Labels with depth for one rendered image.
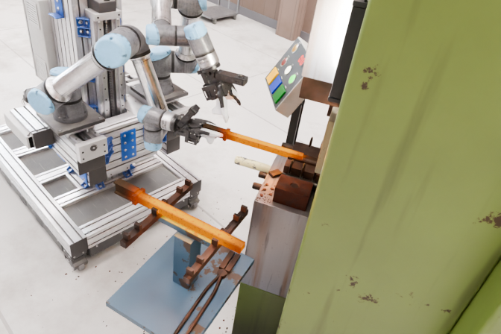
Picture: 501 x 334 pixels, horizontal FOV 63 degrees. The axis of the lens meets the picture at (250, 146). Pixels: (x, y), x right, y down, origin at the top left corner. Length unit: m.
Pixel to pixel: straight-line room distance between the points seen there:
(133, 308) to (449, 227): 0.91
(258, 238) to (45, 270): 1.31
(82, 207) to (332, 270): 1.63
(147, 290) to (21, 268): 1.24
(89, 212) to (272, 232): 1.23
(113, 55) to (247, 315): 1.20
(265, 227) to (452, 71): 0.90
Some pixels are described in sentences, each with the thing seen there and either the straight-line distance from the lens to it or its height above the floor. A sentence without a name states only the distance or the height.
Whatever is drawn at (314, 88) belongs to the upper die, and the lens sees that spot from 1.33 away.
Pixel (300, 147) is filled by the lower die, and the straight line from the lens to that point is 1.62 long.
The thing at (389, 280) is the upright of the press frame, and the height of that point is 1.03.
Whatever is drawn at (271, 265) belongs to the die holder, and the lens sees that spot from 1.64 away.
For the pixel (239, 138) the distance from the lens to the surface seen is 1.57.
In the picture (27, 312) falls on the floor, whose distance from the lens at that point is 2.35.
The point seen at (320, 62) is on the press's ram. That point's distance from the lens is 1.24.
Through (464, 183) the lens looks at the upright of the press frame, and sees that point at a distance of 0.98.
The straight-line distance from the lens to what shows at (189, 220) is 1.21.
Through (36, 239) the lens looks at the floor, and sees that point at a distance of 2.66.
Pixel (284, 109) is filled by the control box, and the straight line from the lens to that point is 1.91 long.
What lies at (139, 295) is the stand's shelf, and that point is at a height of 0.74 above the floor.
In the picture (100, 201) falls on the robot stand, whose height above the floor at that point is 0.21.
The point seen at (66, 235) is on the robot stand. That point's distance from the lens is 2.34.
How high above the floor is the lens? 1.86
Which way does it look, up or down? 34 degrees down
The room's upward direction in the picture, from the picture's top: 8 degrees clockwise
